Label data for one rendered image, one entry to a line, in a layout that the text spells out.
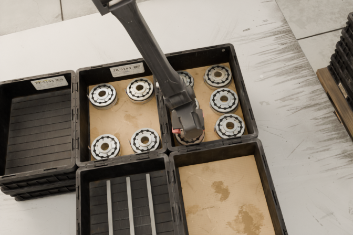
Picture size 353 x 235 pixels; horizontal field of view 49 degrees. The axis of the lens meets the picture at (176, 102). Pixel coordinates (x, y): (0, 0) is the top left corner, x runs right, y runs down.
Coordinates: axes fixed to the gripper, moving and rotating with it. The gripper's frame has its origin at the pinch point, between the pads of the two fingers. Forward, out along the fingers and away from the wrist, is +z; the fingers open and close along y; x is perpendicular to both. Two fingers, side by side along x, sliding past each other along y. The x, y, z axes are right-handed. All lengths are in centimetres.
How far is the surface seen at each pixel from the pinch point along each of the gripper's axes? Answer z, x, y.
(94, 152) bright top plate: 0.9, -5.2, -33.2
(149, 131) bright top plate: 1.0, 1.4, -14.1
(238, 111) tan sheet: 4.3, 8.2, 18.2
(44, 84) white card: -2, 23, -54
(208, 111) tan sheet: 4.3, 9.1, 7.4
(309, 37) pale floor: 90, 107, 81
